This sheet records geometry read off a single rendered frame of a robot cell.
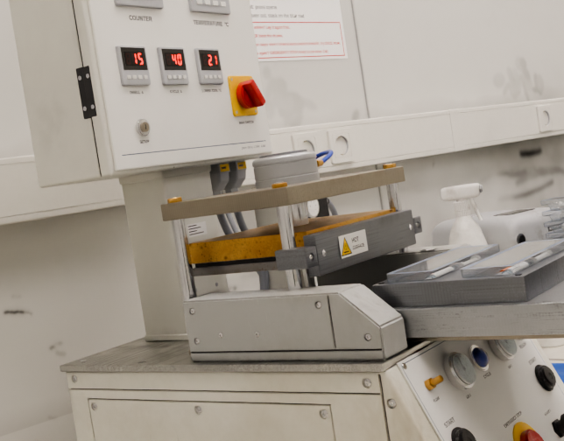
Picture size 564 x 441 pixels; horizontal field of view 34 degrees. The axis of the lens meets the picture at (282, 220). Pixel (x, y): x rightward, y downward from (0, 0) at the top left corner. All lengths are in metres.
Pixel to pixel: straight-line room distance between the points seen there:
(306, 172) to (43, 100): 0.33
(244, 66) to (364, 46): 0.78
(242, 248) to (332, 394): 0.21
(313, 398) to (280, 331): 0.08
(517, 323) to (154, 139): 0.50
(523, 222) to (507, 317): 1.07
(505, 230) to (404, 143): 0.30
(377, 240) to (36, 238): 0.61
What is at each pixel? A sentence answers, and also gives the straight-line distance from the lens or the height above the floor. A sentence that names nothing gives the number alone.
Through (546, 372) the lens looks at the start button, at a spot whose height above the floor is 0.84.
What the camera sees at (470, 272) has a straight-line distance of 0.92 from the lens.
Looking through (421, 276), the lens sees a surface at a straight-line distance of 0.95.
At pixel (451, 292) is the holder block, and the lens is 0.93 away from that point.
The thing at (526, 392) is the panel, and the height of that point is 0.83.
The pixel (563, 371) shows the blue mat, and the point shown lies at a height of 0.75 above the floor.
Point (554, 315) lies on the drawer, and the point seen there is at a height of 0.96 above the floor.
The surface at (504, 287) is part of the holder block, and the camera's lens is 0.91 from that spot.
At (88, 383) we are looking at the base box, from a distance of 1.17.
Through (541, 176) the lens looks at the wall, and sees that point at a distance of 2.58.
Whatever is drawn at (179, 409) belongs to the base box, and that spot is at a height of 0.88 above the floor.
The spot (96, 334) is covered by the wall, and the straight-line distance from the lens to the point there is 1.55.
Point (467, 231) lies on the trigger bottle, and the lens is 1.88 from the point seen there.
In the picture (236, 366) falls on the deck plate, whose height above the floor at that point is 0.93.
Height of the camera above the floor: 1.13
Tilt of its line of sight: 3 degrees down
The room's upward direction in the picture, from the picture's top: 9 degrees counter-clockwise
